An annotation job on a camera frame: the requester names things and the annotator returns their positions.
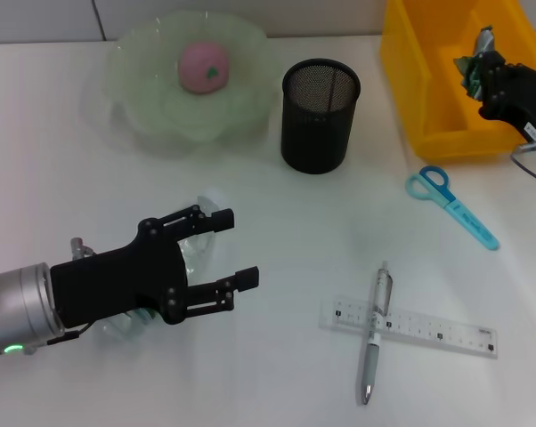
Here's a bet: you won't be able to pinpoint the pink toy peach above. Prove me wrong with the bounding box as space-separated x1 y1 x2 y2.
176 38 231 94

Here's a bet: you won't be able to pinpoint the translucent green fruit plate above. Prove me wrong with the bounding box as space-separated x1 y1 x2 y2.
102 12 281 155

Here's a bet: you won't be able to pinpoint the clear plastic water bottle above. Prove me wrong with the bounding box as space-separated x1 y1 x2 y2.
100 188 225 342

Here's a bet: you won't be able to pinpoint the clear plastic ruler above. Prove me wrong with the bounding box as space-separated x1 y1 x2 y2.
318 299 499 359

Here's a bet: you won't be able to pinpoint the silver ballpoint pen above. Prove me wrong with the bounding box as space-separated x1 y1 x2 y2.
360 261 394 406

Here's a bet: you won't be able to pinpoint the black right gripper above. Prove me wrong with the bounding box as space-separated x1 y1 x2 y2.
472 48 536 168

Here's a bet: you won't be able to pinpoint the left gripper cable with plug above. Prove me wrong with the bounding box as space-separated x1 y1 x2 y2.
22 237 96 355

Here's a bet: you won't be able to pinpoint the right gripper cable with plug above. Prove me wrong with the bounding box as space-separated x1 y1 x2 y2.
509 139 536 197

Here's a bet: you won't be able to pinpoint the yellow plastic bin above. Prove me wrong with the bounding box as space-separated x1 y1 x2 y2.
379 0 536 164

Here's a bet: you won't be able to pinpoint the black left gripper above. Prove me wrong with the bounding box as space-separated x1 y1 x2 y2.
49 203 261 328

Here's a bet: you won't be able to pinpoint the gripper cable with plug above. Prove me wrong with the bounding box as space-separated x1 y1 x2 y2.
22 237 96 355
509 139 536 197

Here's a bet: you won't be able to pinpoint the green plastic wrapper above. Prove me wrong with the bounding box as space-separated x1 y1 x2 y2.
454 25 497 101

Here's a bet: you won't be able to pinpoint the black mesh pen holder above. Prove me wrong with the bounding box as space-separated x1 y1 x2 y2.
280 58 361 175

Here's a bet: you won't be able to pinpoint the blue scissors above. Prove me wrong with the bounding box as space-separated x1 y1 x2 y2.
404 165 501 252

